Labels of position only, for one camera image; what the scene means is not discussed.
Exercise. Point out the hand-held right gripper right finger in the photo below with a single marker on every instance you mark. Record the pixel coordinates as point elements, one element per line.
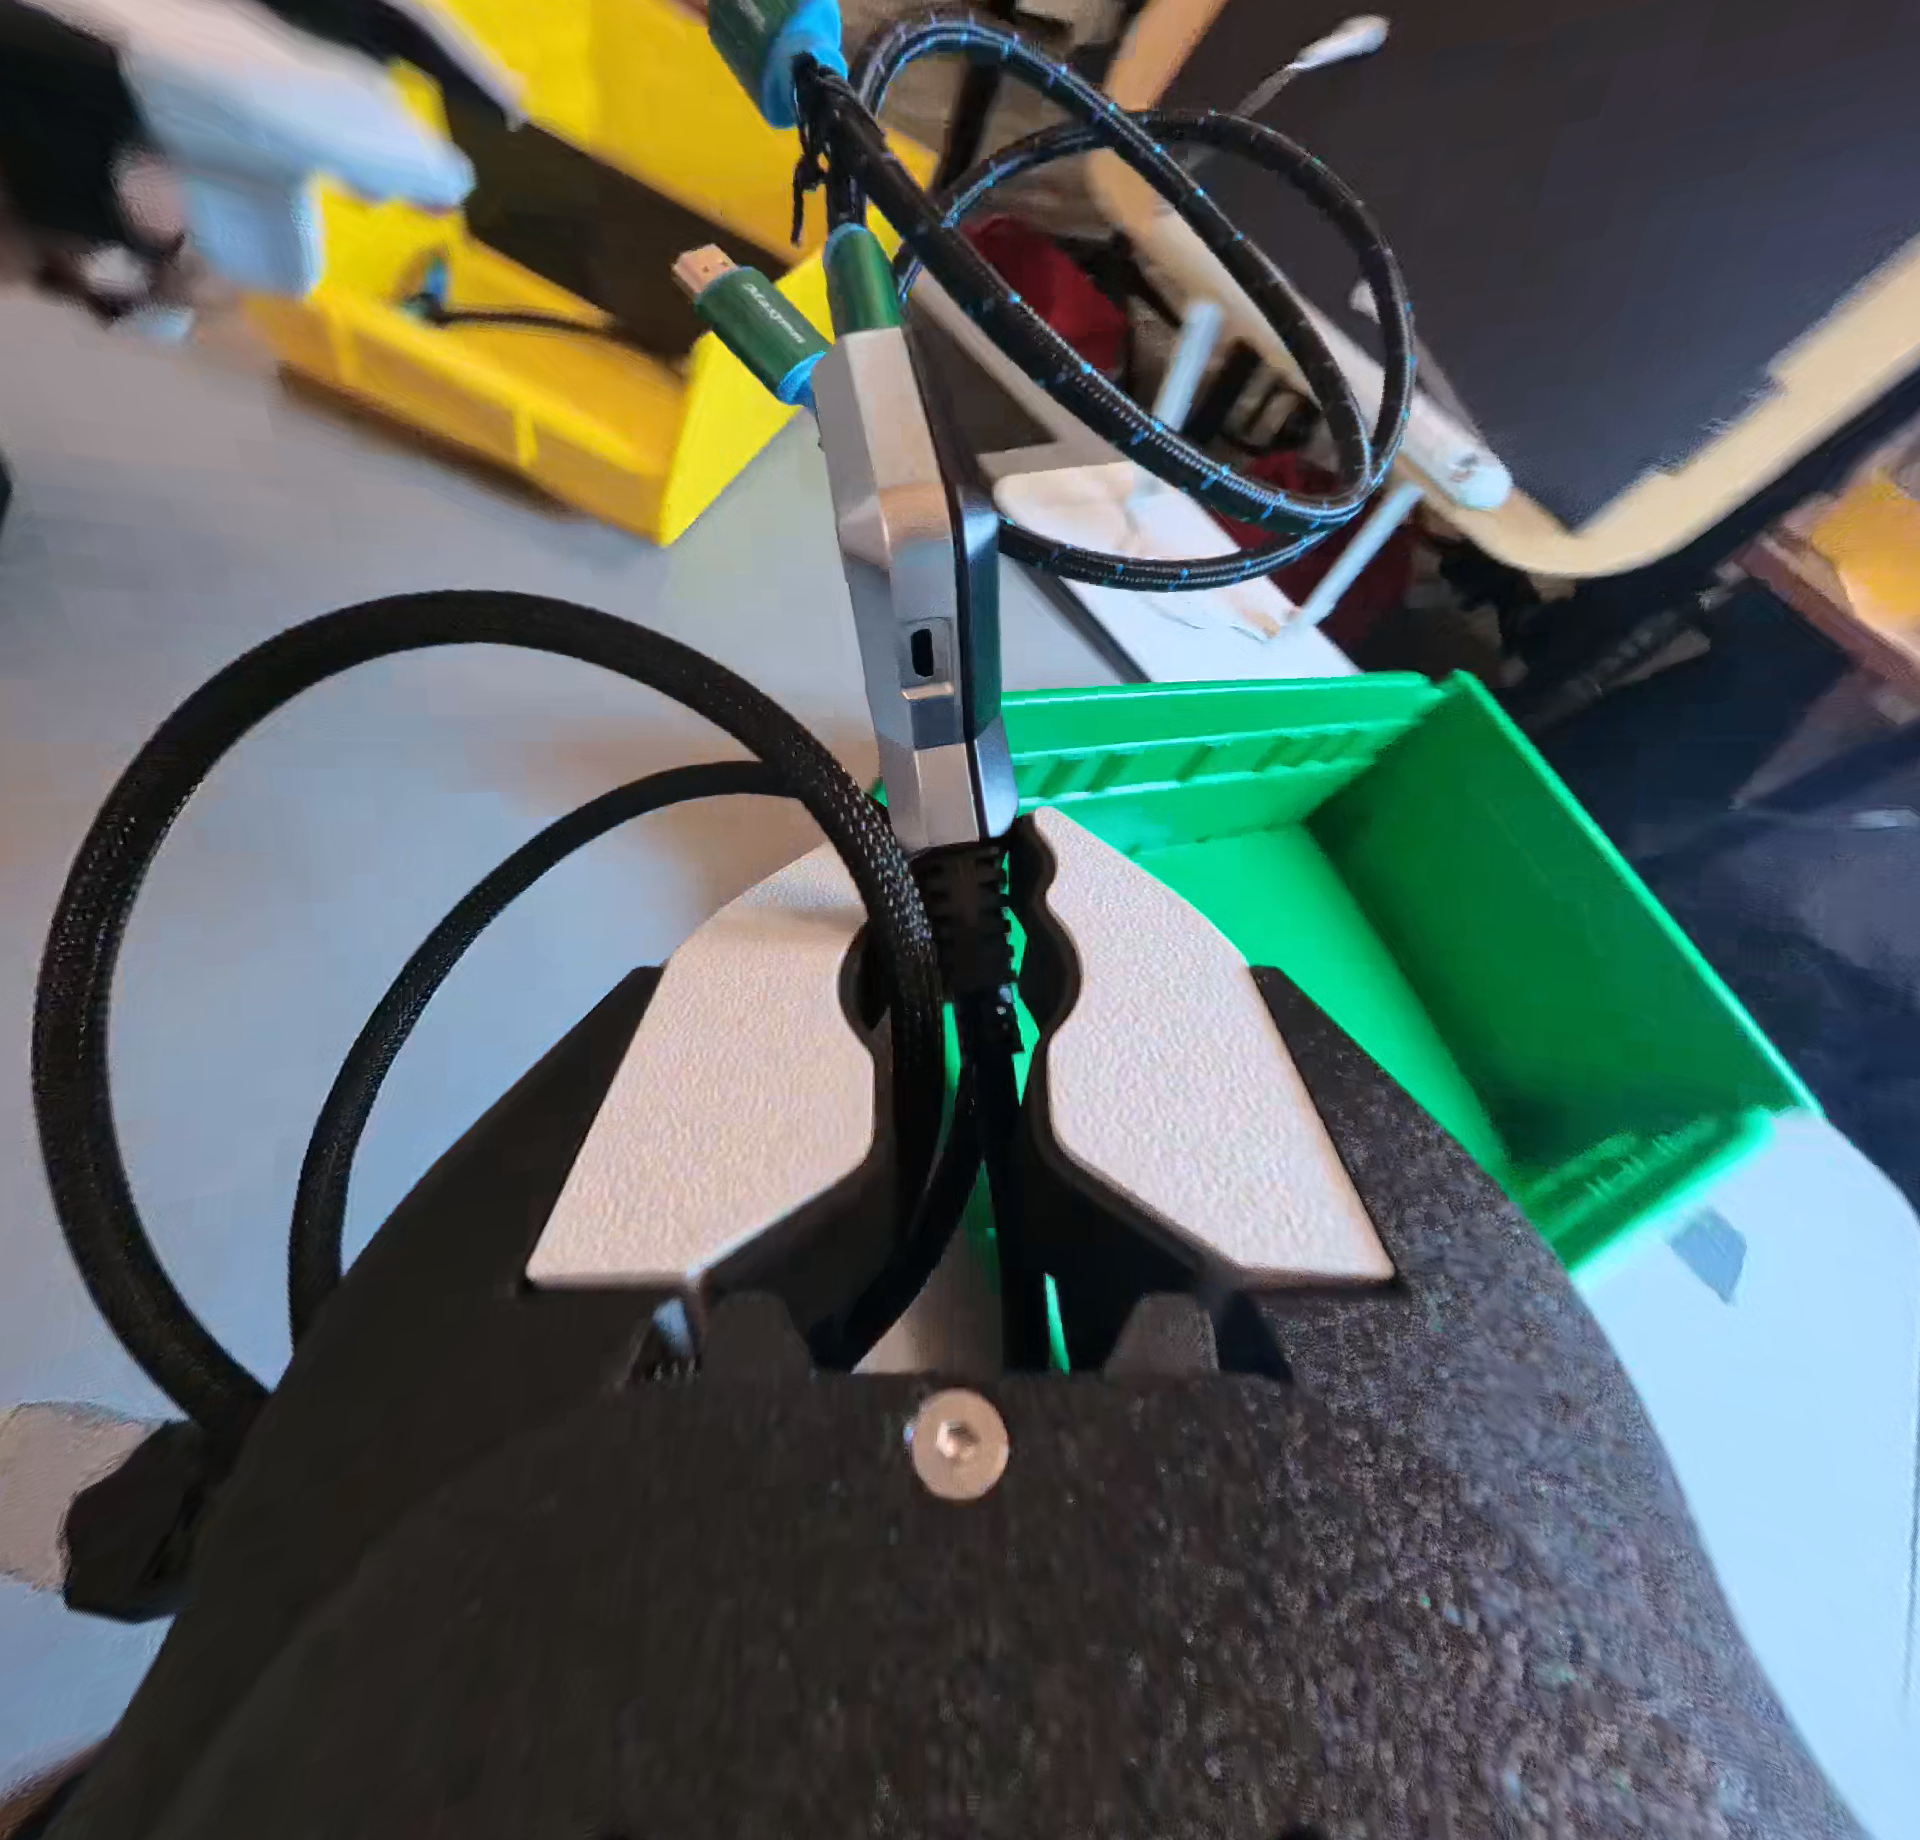
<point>1202,1106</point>

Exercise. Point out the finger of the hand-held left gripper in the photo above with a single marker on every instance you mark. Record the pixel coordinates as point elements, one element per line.
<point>255,235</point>
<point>302,138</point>

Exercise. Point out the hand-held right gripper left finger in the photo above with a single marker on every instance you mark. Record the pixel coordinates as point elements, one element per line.
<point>705,1106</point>

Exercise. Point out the green plastic bin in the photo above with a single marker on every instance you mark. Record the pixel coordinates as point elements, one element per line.
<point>1500,895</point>

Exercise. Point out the yellow plastic bin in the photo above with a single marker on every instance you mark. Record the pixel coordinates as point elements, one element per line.
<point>600,431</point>

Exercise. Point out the silver usb hub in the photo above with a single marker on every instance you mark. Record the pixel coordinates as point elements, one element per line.
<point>900,521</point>

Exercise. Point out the black bin divider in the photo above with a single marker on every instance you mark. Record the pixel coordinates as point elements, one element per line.
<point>600,235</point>

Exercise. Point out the red bag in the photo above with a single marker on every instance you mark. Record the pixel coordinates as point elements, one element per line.
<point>1052,295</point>
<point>1357,573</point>

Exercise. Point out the small yellow bin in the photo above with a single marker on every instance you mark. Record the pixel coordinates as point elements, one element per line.
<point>1867,543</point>

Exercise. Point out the black board with wooden edge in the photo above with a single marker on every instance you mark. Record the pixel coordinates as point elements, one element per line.
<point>1577,191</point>

